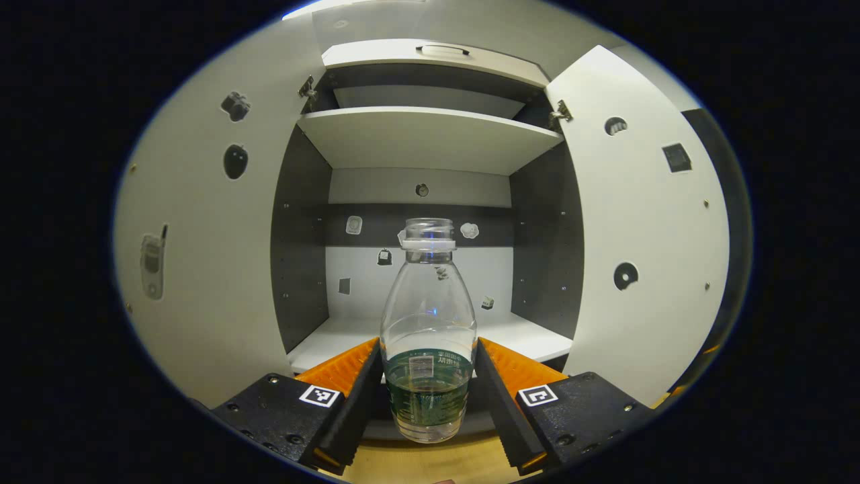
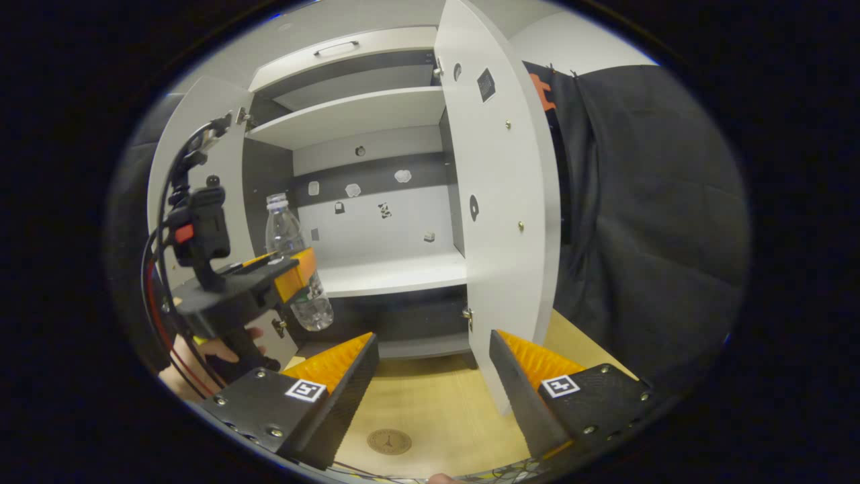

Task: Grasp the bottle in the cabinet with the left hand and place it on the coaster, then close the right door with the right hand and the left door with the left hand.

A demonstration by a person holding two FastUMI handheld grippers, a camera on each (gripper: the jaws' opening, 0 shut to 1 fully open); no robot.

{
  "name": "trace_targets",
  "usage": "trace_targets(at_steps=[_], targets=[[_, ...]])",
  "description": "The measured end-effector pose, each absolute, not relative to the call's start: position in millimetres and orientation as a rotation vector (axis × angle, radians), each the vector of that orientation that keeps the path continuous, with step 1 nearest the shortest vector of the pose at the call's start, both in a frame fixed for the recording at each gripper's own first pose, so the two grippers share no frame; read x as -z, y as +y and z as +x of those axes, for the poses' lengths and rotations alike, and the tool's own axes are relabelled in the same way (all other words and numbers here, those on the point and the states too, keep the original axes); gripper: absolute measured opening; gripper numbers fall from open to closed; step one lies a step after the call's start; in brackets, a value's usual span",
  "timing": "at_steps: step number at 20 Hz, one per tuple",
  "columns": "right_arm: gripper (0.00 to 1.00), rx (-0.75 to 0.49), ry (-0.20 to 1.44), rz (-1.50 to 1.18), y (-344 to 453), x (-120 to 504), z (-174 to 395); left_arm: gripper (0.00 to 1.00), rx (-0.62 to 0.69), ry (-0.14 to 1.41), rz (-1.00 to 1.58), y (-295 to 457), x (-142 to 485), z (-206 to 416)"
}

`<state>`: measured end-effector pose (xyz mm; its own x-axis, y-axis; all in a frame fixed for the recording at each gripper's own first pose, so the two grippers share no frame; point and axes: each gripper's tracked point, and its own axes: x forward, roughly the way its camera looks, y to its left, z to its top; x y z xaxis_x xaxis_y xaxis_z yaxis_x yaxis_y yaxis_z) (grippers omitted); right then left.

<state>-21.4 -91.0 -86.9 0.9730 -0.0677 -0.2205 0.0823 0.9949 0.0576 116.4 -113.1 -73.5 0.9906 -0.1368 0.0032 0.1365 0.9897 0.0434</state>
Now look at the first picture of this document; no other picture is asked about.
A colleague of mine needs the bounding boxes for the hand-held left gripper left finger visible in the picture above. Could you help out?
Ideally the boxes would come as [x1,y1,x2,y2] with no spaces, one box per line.
[210,336,384,476]

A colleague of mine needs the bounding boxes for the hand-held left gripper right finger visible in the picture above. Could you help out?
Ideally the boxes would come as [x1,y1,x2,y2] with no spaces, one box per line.
[474,336,656,476]

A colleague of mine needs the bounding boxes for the clear plastic bottle green label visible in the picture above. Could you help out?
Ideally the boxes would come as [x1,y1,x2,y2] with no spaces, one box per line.
[380,218,479,444]

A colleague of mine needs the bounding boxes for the white cabinet door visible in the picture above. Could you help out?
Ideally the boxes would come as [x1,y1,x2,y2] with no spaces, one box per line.
[113,17,330,409]
[544,44,731,407]

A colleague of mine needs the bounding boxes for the white cabinet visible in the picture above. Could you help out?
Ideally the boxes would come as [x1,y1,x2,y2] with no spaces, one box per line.
[270,38,585,441]

